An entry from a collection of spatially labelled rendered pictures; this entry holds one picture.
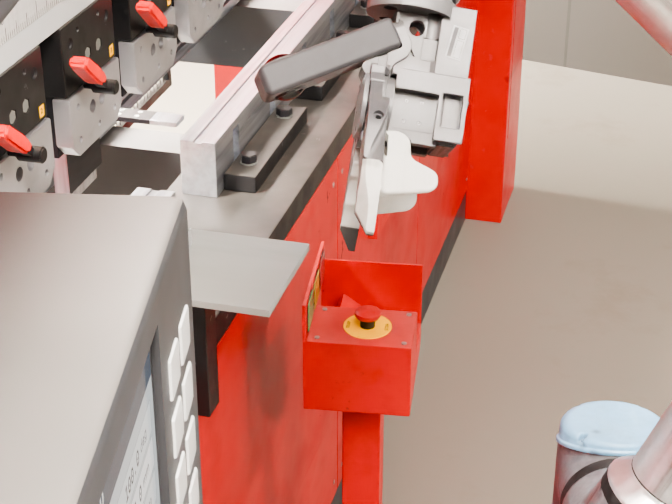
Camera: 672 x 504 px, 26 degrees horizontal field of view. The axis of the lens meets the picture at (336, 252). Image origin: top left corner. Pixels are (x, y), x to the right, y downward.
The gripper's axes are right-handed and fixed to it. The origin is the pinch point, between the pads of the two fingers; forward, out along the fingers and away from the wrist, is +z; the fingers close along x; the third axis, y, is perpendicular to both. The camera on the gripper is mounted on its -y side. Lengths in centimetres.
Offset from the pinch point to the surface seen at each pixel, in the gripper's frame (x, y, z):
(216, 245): 78, -11, -5
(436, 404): 221, 42, 12
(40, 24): 47, -34, -23
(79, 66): 51, -29, -20
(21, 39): 43, -35, -21
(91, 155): 74, -29, -13
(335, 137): 137, 5, -31
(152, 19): 69, -24, -31
